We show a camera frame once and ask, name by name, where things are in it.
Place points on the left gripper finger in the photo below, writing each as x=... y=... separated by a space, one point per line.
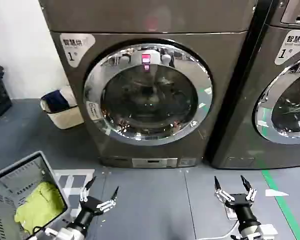
x=86 y=191
x=108 y=202

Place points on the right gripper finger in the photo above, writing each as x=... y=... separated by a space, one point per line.
x=222 y=192
x=249 y=191

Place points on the grey plastic laundry basket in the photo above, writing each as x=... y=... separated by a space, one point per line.
x=8 y=180

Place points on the white paper scrap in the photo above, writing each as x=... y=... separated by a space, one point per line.
x=275 y=192

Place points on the round chrome glass dryer door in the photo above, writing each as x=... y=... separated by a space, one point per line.
x=150 y=100

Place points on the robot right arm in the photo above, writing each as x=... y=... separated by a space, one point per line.
x=252 y=231

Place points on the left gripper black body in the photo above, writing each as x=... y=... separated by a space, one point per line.
x=88 y=207

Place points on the yellow-green garment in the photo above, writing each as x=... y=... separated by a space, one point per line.
x=43 y=203

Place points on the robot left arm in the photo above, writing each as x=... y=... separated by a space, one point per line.
x=68 y=231

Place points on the grey washer with label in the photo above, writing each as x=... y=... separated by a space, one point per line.
x=242 y=130

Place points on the dark blue cloth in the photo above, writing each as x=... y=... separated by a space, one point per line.
x=55 y=98

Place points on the grey dryer with label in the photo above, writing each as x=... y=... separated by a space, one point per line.
x=165 y=45

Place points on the white fabric bin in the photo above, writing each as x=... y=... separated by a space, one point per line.
x=66 y=118

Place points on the green floor tape strip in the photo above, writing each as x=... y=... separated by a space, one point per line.
x=283 y=205

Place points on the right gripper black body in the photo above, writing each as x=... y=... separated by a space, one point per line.
x=242 y=207

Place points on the round chrome glass washer door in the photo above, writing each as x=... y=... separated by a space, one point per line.
x=290 y=110

